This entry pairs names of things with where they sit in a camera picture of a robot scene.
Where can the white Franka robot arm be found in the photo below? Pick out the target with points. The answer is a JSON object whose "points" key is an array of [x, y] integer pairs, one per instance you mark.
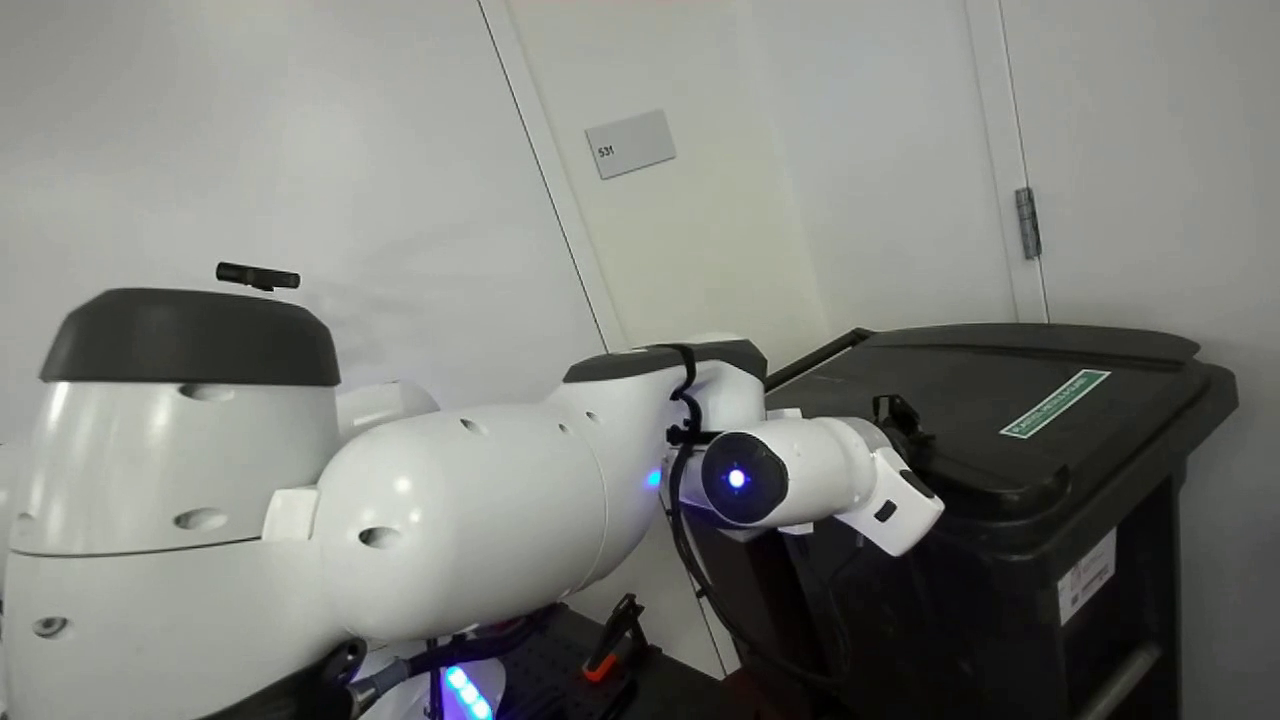
{"points": [[506, 504]]}

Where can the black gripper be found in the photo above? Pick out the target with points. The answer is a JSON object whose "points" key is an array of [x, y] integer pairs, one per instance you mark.
{"points": [[900, 424]]}

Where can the black wheeled bin body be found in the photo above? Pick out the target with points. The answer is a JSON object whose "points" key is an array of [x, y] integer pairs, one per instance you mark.
{"points": [[932, 624]]}

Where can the black mounting platform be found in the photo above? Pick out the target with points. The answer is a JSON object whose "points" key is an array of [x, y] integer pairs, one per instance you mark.
{"points": [[695, 692]]}

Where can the metal door hinge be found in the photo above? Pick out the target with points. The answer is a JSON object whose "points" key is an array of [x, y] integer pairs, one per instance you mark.
{"points": [[1024, 223]]}

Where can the grey wall plate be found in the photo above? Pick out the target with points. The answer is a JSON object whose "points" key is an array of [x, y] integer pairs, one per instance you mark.
{"points": [[629, 145]]}

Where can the black stereo camera bar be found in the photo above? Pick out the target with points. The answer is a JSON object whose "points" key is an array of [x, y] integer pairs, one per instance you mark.
{"points": [[257, 277]]}

